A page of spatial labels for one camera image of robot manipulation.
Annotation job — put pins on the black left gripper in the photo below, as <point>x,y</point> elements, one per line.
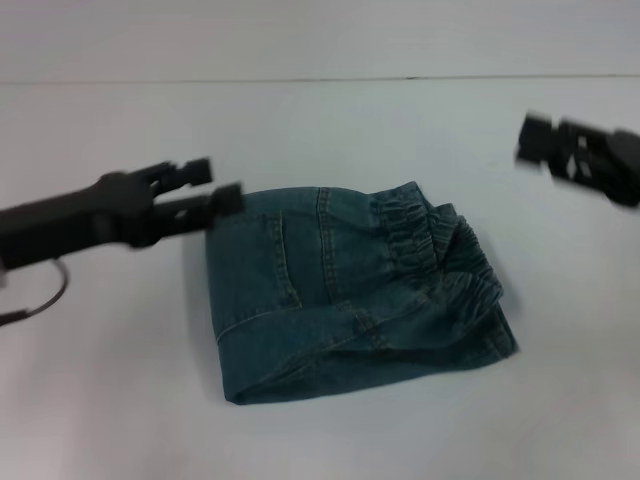
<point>75,220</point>

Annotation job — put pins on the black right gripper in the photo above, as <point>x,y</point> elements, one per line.
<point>605,160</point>

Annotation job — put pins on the blue denim shorts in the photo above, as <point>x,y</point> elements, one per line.
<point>350,300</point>

